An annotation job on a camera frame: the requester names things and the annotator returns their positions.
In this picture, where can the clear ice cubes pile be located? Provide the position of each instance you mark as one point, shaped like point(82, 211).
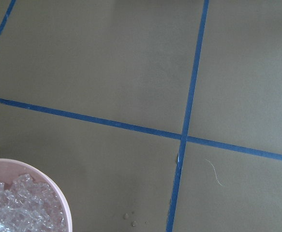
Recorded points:
point(28, 206)

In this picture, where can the pink bowl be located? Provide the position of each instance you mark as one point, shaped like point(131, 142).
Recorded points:
point(10, 169)

